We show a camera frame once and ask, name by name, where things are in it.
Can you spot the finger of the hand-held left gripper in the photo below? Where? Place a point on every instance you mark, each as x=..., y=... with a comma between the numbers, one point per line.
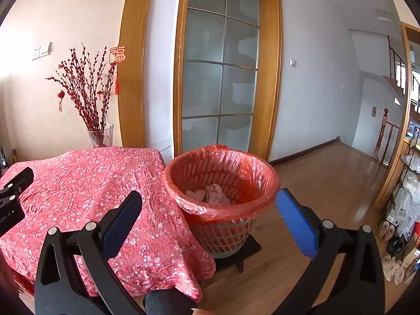
x=21, y=178

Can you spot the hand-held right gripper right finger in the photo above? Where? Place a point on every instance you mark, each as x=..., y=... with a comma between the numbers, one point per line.
x=297, y=223

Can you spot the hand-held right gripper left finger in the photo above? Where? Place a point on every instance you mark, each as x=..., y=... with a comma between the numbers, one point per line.
x=119, y=228

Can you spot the grey wastebasket with red liner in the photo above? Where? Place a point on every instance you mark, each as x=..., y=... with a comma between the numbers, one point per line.
x=226, y=170

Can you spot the black box device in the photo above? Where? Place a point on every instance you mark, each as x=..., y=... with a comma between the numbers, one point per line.
x=2, y=157

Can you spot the red floral tablecloth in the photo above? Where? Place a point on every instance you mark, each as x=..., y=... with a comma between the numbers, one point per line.
x=82, y=183

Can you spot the translucent white plastic bag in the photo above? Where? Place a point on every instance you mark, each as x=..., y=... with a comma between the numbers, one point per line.
x=215, y=194

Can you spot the person's dark trouser leg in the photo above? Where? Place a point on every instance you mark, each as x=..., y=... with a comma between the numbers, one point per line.
x=165, y=303

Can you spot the glass vase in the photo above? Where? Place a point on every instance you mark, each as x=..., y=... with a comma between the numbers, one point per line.
x=100, y=136

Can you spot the beige fuzzy slippers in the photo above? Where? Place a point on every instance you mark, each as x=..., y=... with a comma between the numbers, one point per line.
x=388, y=230

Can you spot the small red lantern ornament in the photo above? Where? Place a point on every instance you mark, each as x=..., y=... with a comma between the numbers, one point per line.
x=61, y=95

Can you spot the black shoe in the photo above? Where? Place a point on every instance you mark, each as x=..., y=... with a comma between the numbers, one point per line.
x=397, y=244

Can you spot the pink fuzzy slippers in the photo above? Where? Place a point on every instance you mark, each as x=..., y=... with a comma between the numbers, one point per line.
x=392, y=267

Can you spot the red berry branches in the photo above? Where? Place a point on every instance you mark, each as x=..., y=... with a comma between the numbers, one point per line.
x=88, y=88

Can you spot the wooden stair railing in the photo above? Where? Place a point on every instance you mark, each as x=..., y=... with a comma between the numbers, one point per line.
x=382, y=134

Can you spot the red knot ornament with tassel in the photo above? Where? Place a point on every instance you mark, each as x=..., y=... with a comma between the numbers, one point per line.
x=118, y=55

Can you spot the frosted glass sliding door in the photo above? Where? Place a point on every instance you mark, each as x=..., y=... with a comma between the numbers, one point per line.
x=220, y=72

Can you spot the metal staircase railing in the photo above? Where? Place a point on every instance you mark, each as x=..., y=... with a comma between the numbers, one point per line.
x=398, y=69

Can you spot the wooden doorway frame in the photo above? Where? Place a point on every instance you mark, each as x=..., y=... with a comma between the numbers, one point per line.
x=398, y=157

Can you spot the white double wall switch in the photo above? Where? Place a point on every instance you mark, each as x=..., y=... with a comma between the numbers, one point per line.
x=44, y=50

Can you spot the brown wall plate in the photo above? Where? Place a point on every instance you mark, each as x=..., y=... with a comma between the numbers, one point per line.
x=374, y=111

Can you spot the wooden wall trim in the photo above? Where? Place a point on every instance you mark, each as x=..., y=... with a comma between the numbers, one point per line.
x=131, y=72

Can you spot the wooden door frame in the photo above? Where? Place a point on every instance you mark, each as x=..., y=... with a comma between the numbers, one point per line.
x=270, y=72

